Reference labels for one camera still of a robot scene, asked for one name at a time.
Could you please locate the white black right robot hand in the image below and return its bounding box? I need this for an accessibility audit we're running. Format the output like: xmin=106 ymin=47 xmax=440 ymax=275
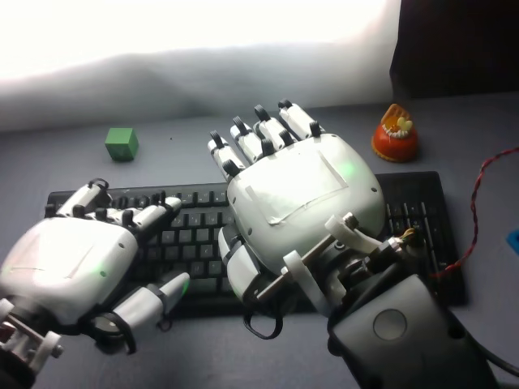
xmin=207 ymin=98 xmax=386 ymax=301

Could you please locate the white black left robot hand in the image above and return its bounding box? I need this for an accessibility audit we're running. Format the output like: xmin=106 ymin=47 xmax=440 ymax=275
xmin=0 ymin=177 xmax=191 ymax=330

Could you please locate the orange toy cake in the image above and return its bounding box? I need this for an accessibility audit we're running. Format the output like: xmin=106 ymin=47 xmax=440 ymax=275
xmin=371 ymin=103 xmax=419 ymax=163

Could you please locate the black computer keyboard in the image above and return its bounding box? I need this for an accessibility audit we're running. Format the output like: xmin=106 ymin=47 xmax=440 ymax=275
xmin=44 ymin=170 xmax=468 ymax=315

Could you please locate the green cube block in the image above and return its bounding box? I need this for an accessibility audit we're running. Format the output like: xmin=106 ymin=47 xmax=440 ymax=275
xmin=104 ymin=127 xmax=139 ymax=162

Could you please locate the grey table cloth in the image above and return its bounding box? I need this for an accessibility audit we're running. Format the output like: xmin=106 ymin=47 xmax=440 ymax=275
xmin=0 ymin=96 xmax=519 ymax=389

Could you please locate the white backdrop sheet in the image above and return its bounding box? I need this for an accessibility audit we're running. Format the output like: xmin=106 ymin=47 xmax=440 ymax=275
xmin=0 ymin=0 xmax=402 ymax=135

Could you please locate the dark box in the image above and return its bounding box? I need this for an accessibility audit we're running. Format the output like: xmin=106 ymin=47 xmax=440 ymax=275
xmin=388 ymin=0 xmax=519 ymax=99

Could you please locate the red black twisted cable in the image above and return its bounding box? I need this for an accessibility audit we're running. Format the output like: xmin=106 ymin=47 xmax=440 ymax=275
xmin=428 ymin=146 xmax=519 ymax=280

